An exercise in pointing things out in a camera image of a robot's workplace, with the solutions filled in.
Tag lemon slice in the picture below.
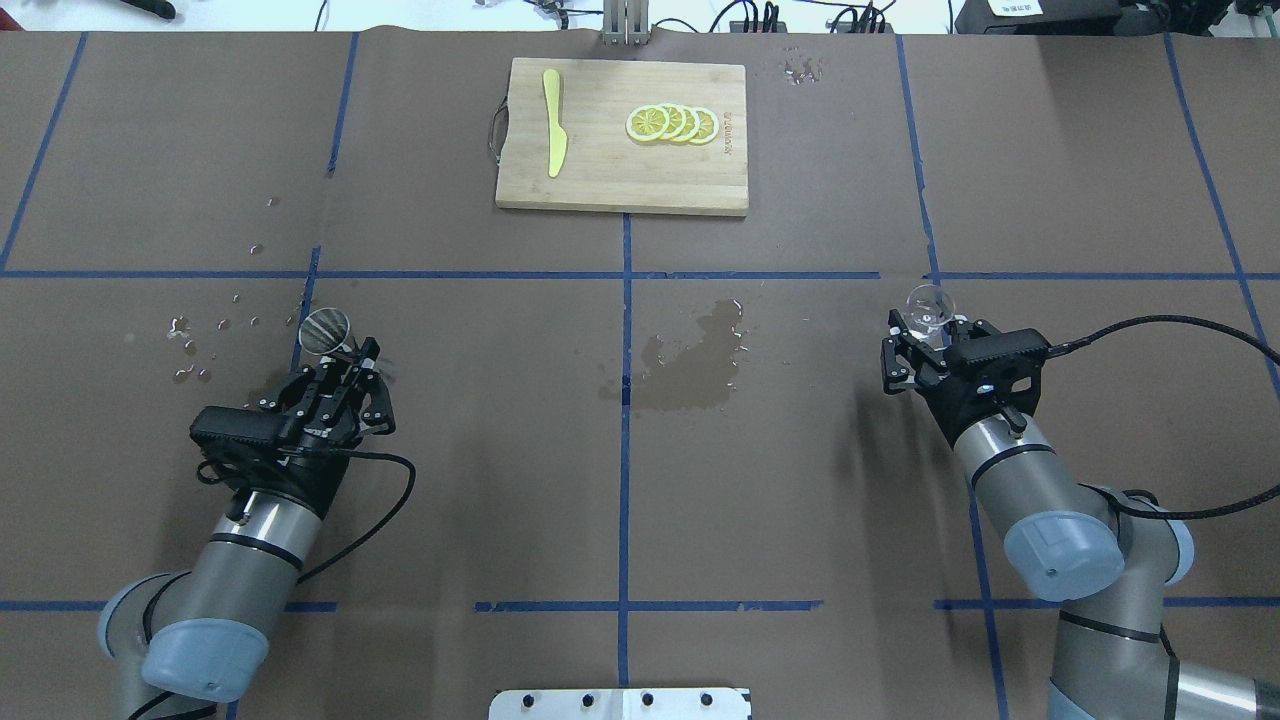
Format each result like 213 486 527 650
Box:
625 104 671 143
659 102 690 141
673 106 701 143
689 108 721 146

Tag clear glass measuring cup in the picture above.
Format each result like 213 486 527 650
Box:
902 284 956 348

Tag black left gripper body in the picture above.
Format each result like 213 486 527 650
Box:
259 363 369 448

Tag bamboo cutting board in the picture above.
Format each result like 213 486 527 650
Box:
495 56 750 217

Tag black handle tool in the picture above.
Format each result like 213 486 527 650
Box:
122 0 178 20

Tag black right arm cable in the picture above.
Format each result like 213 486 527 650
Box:
1044 316 1280 521

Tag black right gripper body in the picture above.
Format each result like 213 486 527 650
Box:
915 325 1050 446

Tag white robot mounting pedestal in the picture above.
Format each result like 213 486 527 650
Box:
488 687 753 719

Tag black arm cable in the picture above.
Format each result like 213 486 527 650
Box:
1044 316 1280 521
294 450 417 585

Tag aluminium frame post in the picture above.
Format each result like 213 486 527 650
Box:
602 0 652 46

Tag black box with label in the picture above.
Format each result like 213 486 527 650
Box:
954 1 1123 36

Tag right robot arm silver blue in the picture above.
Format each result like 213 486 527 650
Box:
881 309 1279 719

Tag steel jigger shaker cup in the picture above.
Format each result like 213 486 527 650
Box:
297 307 358 364

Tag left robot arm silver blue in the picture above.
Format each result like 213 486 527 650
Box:
97 338 396 719

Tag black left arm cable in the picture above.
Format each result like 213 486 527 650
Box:
294 450 417 585

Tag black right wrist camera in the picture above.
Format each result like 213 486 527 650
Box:
943 329 1051 380

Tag yellow plastic knife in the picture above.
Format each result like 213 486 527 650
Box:
541 68 570 179

